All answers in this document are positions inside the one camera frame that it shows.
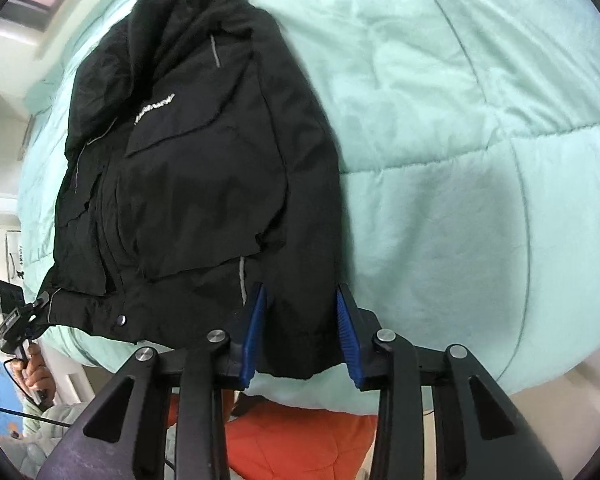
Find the black hooded jacket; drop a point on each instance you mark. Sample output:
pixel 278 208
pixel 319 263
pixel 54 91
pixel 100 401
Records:
pixel 205 185

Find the person's left hand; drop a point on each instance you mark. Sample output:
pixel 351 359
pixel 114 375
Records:
pixel 40 370

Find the person's left forearm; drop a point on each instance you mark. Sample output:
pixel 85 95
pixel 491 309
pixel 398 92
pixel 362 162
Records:
pixel 50 422

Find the orange quilted cloth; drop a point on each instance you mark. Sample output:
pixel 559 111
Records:
pixel 290 445

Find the white bookshelf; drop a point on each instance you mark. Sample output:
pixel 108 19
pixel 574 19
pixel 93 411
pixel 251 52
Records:
pixel 0 150

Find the mint green quilt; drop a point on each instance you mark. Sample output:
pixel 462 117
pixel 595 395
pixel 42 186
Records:
pixel 455 160

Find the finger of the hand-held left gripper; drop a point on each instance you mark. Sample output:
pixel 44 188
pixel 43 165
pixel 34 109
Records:
pixel 37 305

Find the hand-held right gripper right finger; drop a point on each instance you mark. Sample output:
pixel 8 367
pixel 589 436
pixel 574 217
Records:
pixel 347 340

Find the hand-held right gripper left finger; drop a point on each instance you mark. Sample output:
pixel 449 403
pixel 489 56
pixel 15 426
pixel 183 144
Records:
pixel 254 340

